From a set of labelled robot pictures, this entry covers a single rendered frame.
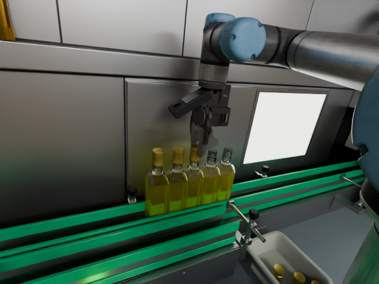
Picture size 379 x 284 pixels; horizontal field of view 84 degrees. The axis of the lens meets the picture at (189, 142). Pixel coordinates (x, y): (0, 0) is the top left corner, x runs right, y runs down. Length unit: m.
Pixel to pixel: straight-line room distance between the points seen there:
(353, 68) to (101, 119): 0.59
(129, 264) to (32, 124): 0.44
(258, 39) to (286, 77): 0.52
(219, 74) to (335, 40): 0.24
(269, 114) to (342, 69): 0.57
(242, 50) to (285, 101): 0.57
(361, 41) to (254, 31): 0.16
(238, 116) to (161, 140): 0.31
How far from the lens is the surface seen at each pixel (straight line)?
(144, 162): 0.72
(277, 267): 0.83
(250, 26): 0.44
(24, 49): 0.63
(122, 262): 0.58
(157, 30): 0.67
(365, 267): 0.22
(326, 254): 1.07
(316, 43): 0.44
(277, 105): 0.95
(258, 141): 0.95
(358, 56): 0.38
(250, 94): 0.83
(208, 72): 0.54
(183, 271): 0.67
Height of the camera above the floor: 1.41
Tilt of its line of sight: 23 degrees down
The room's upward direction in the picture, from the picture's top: 7 degrees clockwise
